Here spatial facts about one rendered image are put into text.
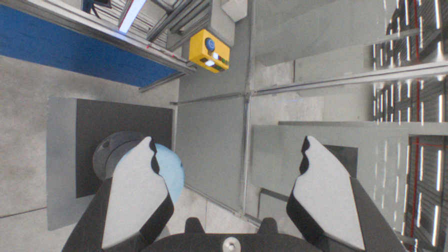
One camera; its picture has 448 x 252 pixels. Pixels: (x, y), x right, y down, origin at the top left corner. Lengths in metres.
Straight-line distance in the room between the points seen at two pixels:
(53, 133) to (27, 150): 1.03
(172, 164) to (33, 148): 1.29
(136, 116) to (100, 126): 0.09
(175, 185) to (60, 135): 0.30
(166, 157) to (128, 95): 1.30
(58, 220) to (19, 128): 1.04
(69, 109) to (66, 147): 0.09
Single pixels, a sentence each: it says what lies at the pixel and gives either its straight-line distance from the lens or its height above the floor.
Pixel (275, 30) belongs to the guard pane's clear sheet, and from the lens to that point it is 1.08.
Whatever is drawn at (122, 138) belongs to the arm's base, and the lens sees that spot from 0.40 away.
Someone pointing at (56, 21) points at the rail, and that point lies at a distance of 0.74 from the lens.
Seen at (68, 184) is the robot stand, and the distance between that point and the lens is 0.49.
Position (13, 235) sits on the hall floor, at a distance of 1.67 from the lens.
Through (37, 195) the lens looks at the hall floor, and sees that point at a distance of 1.57.
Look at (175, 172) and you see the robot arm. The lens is 0.27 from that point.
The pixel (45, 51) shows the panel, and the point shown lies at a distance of 1.11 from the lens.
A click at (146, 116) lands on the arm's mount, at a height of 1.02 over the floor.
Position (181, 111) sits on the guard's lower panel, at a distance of 1.56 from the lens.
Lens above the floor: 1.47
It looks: 41 degrees down
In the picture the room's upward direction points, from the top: 92 degrees clockwise
